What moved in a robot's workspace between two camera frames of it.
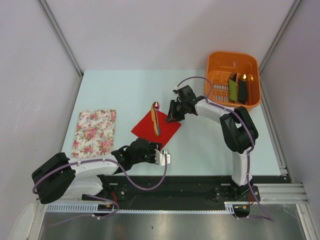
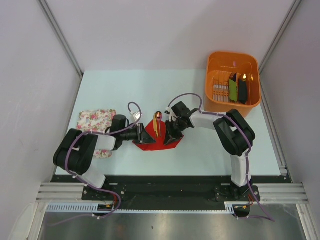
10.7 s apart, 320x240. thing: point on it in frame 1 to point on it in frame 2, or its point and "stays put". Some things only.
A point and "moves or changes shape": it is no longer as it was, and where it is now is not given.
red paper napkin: x=145 y=129 moves or changes shape
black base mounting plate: x=177 y=192 stays put
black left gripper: x=153 y=146 to x=141 y=136
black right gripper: x=173 y=116 to x=175 y=137
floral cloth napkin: x=95 y=133 stays put
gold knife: x=152 y=114 moves or changes shape
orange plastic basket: x=235 y=79 stays put
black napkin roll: x=242 y=91 stays put
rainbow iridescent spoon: x=156 y=106 moves or changes shape
